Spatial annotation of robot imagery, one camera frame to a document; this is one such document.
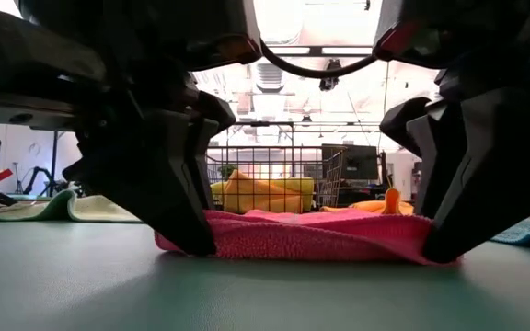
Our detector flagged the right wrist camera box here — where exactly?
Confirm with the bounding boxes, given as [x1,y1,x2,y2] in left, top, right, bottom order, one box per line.
[374,20,425,63]

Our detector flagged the black workstation frame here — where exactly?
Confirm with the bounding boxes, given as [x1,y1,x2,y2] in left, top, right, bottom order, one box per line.
[51,131,59,197]

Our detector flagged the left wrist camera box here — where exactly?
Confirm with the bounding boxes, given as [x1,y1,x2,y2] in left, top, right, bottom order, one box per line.
[213,31,264,68]

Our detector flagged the pale green microfiber towel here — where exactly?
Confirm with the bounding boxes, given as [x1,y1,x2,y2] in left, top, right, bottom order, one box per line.
[0,188,143,224]

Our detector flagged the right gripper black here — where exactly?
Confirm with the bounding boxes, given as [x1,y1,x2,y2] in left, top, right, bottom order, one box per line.
[374,0,530,263]

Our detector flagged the overhead light bar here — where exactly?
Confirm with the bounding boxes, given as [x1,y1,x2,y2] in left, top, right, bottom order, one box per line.
[264,45,376,57]

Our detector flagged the metal wire basket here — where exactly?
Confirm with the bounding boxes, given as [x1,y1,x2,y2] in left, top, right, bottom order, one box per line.
[204,145,347,215]

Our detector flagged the orange microfiber towel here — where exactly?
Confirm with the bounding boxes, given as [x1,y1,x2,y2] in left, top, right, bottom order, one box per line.
[222,168,304,215]
[319,187,416,216]

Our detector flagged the black monitor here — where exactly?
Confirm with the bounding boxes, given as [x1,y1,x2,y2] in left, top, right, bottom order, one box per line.
[321,143,380,182]

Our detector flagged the teal table mat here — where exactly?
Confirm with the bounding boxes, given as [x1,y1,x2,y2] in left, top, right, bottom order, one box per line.
[0,215,530,331]

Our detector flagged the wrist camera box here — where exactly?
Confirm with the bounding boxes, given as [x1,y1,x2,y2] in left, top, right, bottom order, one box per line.
[374,20,425,63]
[213,31,264,68]

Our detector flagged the yellow microfiber towel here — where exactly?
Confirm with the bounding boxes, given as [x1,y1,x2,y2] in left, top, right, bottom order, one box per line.
[209,177,316,213]

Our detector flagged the pink microfiber towel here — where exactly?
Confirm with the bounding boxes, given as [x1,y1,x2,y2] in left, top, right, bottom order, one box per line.
[154,209,459,267]

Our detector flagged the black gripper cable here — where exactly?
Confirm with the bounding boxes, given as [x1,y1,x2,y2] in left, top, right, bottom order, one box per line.
[259,40,379,80]

